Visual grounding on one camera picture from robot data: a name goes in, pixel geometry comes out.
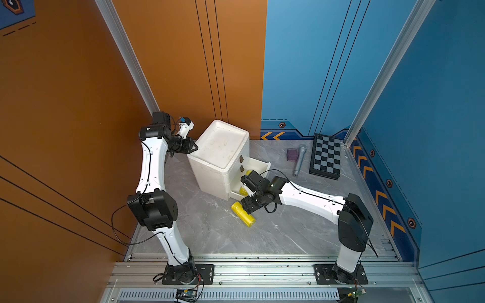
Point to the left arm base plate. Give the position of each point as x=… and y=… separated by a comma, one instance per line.
x=201, y=274

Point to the silver toy microphone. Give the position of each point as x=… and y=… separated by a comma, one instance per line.
x=301, y=153

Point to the white three-drawer cabinet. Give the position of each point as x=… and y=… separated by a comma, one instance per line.
x=210, y=178

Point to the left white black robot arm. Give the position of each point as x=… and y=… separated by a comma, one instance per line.
x=152, y=206

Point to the left green circuit board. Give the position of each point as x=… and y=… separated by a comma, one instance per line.
x=186, y=295

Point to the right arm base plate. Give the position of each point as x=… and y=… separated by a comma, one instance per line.
x=327, y=274

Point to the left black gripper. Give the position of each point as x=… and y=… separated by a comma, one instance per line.
x=188, y=147

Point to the green circuit board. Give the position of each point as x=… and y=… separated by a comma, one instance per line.
x=356, y=294
x=186, y=295

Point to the left aluminium corner post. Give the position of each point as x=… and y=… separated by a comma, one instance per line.
x=118, y=33

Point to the aluminium corner post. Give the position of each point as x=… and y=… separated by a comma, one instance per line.
x=118, y=33
x=405, y=38

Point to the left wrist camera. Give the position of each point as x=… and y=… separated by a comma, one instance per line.
x=185, y=126

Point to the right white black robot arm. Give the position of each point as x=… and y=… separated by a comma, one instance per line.
x=348, y=213

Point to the purple embossed cube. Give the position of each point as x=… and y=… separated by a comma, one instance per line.
x=292, y=154

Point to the yellow roll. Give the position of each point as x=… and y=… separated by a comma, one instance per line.
x=246, y=218
x=244, y=190

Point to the aluminium mounting rail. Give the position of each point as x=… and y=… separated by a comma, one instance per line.
x=264, y=278

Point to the black silver chessboard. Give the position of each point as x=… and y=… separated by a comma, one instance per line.
x=326, y=157

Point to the right aluminium corner post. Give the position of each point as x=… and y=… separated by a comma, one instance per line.
x=405, y=38

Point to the white drawer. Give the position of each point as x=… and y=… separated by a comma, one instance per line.
x=222, y=155
x=254, y=165
x=237, y=167

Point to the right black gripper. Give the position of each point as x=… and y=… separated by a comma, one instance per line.
x=248, y=206

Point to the right green circuit board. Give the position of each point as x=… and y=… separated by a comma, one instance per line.
x=356, y=294

